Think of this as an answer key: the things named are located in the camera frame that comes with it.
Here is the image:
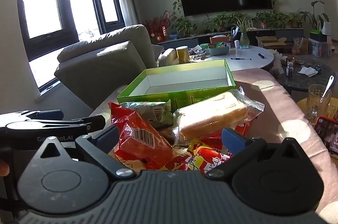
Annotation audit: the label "red crinkled snack bag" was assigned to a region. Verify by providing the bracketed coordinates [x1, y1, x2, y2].
[109, 102, 175, 172]

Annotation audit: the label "red yellow snack bag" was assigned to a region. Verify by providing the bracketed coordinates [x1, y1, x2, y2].
[108, 120, 252, 175]

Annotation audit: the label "bread loaf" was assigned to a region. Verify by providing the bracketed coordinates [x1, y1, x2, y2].
[172, 89, 265, 146]

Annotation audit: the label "green snack packet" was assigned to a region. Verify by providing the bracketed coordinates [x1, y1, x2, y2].
[120, 99, 174, 128]

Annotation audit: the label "teal bowl of snacks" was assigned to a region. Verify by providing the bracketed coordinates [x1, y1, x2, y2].
[208, 45, 230, 56]

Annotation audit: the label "beige sofa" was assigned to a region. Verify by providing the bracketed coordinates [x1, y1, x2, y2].
[55, 24, 178, 109]

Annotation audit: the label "black pen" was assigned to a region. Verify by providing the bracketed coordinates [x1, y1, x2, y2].
[231, 57, 253, 60]

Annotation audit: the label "glass mug with spoon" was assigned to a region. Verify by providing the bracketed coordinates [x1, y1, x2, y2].
[305, 75, 335, 125]

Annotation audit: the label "round white coffee table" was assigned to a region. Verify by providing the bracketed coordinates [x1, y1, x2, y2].
[204, 46, 274, 71]

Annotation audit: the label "small dark glass bottle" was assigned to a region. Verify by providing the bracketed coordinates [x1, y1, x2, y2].
[285, 61, 294, 78]

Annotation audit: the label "green cardboard box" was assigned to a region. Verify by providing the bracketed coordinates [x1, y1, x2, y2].
[117, 60, 236, 112]

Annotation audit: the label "round dark marble table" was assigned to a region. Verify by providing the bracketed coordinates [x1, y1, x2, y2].
[273, 55, 337, 93]

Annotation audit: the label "white crumpled tissue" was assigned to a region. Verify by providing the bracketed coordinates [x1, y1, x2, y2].
[298, 67, 318, 78]

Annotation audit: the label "cardboard box on floor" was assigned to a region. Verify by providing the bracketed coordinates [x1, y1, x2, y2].
[256, 36, 287, 49]

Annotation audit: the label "dark tv console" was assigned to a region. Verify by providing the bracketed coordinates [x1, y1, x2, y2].
[157, 28, 304, 50]

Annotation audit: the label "orange tissue box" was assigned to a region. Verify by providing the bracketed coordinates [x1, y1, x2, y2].
[210, 35, 229, 44]

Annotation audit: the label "yellow canister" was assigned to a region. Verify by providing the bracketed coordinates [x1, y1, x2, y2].
[176, 46, 190, 64]

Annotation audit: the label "glass vase with plant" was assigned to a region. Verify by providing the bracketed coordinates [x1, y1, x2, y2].
[233, 16, 253, 46]

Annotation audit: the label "red flower arrangement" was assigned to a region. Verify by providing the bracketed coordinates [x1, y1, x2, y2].
[142, 11, 176, 44]

